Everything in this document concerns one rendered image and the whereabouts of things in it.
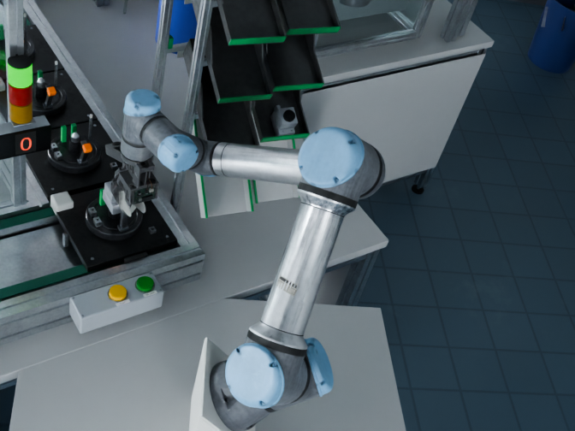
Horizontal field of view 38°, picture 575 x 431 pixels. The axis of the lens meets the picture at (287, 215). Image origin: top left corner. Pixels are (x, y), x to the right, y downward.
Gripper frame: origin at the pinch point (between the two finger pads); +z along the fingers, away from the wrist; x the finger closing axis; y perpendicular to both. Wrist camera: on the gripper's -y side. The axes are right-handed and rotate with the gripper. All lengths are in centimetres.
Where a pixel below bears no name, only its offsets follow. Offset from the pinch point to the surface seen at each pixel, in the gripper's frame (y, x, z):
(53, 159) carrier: -30.3, -6.5, 8.1
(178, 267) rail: 11.6, 9.5, 13.2
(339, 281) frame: 8, 75, 53
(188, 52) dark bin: -20.8, 23.9, -26.4
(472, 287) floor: 1, 168, 107
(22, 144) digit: -15.4, -19.7, -13.2
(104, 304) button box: 16.7, -12.4, 11.3
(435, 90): -54, 163, 40
